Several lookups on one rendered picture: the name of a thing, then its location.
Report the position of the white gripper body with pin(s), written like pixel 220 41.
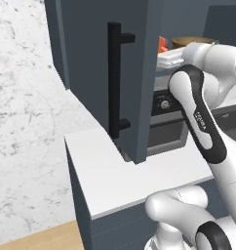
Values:
pixel 170 60

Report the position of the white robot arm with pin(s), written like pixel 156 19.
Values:
pixel 220 166

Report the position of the dark blue cabinet door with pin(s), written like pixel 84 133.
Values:
pixel 87 65
pixel 225 26

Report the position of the dark blue base cabinet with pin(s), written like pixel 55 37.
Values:
pixel 120 228

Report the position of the orange red object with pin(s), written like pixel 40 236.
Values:
pixel 162 45

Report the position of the brown wooden bowl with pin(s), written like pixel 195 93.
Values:
pixel 188 41

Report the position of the grey oven knob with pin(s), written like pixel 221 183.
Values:
pixel 165 104

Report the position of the grey black oven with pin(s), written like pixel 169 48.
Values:
pixel 167 133

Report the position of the dark blue wall cabinet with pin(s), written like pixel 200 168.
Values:
pixel 55 35

